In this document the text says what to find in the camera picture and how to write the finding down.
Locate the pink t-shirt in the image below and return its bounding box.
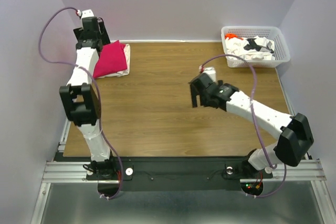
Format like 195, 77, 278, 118
93, 40, 128, 79

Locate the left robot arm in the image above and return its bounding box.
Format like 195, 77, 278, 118
59, 15, 117, 180

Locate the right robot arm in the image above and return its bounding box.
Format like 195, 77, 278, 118
190, 72, 314, 177

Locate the folded white t-shirt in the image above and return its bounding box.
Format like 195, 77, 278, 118
94, 40, 131, 78

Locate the white crumpled shirt in basket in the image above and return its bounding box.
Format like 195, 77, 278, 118
225, 34, 275, 60

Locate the orange garment in basket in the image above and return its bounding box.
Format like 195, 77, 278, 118
225, 33, 238, 39

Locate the black white garment in basket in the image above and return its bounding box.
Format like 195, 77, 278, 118
244, 38, 261, 51

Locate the white plastic basket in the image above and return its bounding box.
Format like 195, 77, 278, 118
221, 26, 290, 68

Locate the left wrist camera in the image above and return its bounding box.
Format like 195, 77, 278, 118
76, 9, 94, 19

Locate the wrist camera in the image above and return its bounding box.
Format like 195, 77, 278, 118
76, 9, 94, 19
199, 66, 217, 82

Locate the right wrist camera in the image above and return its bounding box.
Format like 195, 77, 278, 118
199, 66, 217, 82

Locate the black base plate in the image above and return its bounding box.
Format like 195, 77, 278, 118
86, 156, 274, 192

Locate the aluminium frame rail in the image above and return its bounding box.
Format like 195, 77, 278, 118
42, 160, 327, 183

